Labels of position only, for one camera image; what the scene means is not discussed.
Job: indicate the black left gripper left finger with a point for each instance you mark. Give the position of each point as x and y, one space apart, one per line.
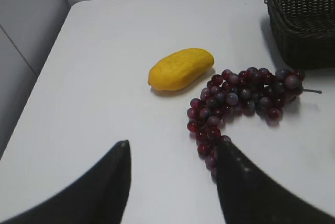
99 196

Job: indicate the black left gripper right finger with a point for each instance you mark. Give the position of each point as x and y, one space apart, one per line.
248 195

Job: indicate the black wicker basket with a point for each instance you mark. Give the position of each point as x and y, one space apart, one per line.
303 31

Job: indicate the purple grape bunch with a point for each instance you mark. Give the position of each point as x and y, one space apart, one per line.
226 95

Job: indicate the yellow mango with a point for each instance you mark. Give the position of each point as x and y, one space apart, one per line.
179 69

